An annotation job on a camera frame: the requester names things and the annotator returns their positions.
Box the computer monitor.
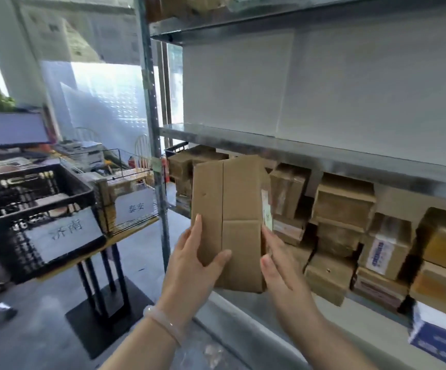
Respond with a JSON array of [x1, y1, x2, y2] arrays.
[[0, 111, 53, 148]]

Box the black wire basket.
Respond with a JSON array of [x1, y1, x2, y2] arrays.
[[59, 148, 160, 237]]

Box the person's right hand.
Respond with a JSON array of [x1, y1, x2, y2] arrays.
[[259, 225, 325, 332]]

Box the pasted newspaper sheets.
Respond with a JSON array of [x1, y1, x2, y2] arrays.
[[16, 2, 143, 67]]

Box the white wooden chair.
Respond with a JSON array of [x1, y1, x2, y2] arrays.
[[71, 126, 101, 144], [135, 134, 153, 171]]

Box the white jade bracelet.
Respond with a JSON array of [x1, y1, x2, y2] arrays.
[[142, 305, 187, 346]]

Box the white foam board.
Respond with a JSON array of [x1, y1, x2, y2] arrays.
[[181, 28, 295, 138], [276, 5, 446, 171]]

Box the brown cardboard box green label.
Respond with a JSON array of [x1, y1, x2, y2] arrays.
[[191, 154, 274, 293]]

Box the metal shelving rack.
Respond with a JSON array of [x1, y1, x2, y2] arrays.
[[134, 0, 446, 370]]

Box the stack of cardboard boxes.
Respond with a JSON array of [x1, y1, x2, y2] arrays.
[[167, 144, 446, 324]]

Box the frosted glass partition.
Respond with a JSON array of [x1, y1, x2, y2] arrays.
[[37, 59, 174, 151]]

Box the white printer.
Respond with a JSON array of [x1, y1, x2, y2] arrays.
[[54, 140, 106, 170]]

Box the person's left hand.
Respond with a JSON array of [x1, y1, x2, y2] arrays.
[[155, 213, 233, 329]]

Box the person's right forearm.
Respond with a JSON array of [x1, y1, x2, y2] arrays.
[[283, 313, 367, 370]]

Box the person's left forearm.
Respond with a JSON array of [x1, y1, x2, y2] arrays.
[[99, 319, 185, 370]]

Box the white blue box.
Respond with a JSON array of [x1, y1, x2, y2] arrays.
[[408, 300, 446, 360]]

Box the clear plastic wrap scrap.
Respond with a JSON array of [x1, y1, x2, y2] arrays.
[[201, 342, 225, 367]]

